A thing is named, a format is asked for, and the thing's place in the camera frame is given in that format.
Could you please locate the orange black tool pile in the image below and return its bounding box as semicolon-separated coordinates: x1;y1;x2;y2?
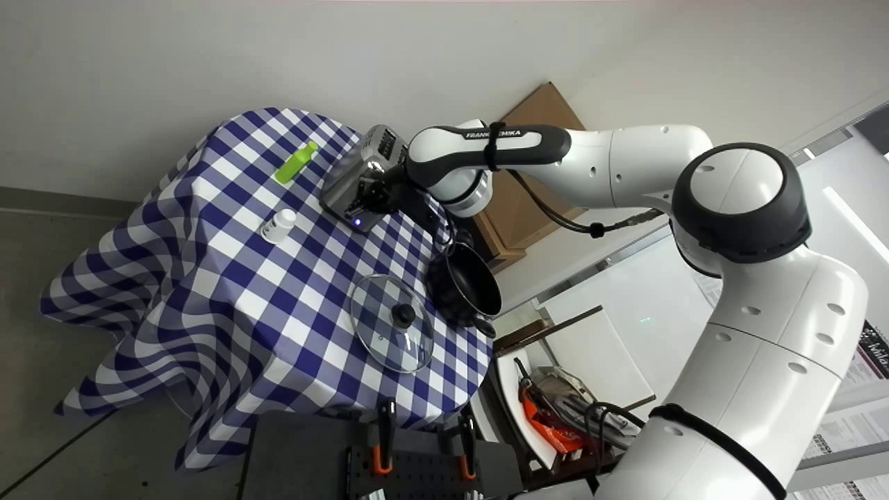
514;362;601;465

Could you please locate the small green bottle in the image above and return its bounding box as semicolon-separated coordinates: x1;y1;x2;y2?
269;139;323;187

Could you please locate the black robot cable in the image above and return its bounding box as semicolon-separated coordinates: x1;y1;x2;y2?
507;166;672;241

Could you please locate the blue white checkered tablecloth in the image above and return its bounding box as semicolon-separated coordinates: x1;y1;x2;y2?
37;107;497;475

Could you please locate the small white bottle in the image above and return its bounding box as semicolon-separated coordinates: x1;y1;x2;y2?
265;208;300;239

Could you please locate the large plain cardboard box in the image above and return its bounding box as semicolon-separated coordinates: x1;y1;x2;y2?
475;82;589;272

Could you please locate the silver two-slot toaster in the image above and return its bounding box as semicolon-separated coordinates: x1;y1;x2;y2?
318;122;408;232

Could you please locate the black orange spring clamp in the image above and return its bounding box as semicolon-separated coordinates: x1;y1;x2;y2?
371;398;401;482
455;405;485;483

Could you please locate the black cooking pot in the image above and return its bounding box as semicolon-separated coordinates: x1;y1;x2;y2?
429;239;507;329

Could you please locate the glass pot lid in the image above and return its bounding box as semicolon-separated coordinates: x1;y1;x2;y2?
344;269;433;378

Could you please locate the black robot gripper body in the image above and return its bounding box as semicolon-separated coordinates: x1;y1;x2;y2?
371;164;433;223

